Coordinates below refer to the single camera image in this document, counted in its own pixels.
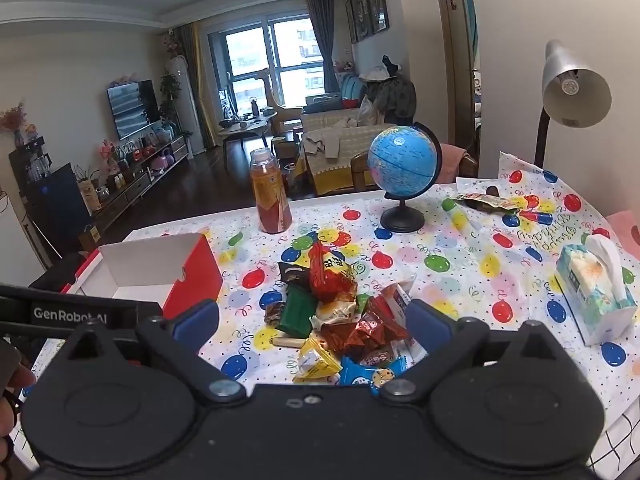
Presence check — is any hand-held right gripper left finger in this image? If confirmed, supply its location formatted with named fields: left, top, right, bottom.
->
left=61, top=299, right=247, bottom=404

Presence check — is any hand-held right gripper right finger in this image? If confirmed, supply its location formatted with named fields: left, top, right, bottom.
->
left=377, top=300, right=577, bottom=404

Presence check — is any red cardboard box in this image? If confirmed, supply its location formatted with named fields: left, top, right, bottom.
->
left=60, top=232, right=224, bottom=321

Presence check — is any pile of assorted snacks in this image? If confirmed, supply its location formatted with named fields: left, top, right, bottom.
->
left=264, top=240, right=431, bottom=398

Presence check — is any green snack packet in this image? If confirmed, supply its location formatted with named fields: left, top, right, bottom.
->
left=277, top=285, right=318, bottom=338

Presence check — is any red yellow snack bag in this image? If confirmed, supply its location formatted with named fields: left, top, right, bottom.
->
left=307, top=241, right=358, bottom=303

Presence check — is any black snack packet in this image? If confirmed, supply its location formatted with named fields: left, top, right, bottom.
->
left=278, top=261, right=313, bottom=286

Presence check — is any person's left hand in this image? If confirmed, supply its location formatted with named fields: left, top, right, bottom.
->
left=0, top=370, right=37, bottom=440

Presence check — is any black jacket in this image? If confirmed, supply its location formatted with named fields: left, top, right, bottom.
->
left=27, top=250, right=101, bottom=293

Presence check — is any balloon print tablecloth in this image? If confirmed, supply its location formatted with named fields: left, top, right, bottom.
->
left=47, top=151, right=640, bottom=478

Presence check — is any black cabinet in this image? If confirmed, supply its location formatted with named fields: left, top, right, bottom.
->
left=9, top=142, right=92, bottom=241

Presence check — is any colourful flat packet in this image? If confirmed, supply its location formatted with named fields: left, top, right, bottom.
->
left=451, top=192, right=521, bottom=211

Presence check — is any orange drink bottle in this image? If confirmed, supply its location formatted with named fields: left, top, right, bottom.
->
left=249, top=148, right=293, bottom=235

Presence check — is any wooden TV cabinet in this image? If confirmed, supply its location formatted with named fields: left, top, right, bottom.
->
left=75, top=135, right=193, bottom=221

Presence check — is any blue globe on black stand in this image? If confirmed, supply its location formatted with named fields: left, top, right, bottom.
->
left=367, top=122, right=443, bottom=234

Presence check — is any pink cloth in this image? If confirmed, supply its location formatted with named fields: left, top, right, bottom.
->
left=442, top=144, right=476, bottom=179

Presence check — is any tissue pack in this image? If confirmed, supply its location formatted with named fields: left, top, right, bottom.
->
left=554, top=234, right=638, bottom=346

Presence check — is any sofa with beige cover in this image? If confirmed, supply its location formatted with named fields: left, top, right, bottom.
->
left=299, top=110, right=398, bottom=197

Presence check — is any dried flower vase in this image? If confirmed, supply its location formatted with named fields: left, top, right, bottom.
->
left=0, top=102, right=27, bottom=148

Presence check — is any wooden coffee table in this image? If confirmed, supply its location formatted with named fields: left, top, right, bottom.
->
left=218, top=112, right=278, bottom=161

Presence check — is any television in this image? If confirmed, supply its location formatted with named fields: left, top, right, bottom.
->
left=106, top=79, right=162, bottom=142

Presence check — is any white tower air conditioner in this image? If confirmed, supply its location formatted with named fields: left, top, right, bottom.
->
left=166, top=56, right=205, bottom=156

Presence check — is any pink sheet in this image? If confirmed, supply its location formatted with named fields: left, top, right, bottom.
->
left=606, top=211, right=640, bottom=268

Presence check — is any white grid cloth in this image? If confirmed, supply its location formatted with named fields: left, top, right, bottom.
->
left=587, top=390, right=640, bottom=480

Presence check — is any potted plant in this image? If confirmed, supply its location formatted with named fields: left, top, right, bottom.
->
left=160, top=74, right=182, bottom=121

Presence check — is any coat rack with clothes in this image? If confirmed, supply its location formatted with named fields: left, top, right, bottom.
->
left=367, top=55, right=417, bottom=128

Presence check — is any yellow grey curtain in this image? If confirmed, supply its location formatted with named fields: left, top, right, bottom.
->
left=177, top=22, right=218, bottom=148

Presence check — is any wooden door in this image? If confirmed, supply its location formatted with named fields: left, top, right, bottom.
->
left=432, top=0, right=477, bottom=155

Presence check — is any giraffe figure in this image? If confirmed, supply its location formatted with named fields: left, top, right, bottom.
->
left=255, top=67, right=282, bottom=111

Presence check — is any blue armchair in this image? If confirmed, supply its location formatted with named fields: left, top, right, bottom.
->
left=302, top=72, right=371, bottom=116

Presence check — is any large window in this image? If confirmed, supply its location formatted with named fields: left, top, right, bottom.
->
left=207, top=12, right=326, bottom=111

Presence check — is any white desk lamp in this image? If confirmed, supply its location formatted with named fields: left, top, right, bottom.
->
left=534, top=39, right=612, bottom=168

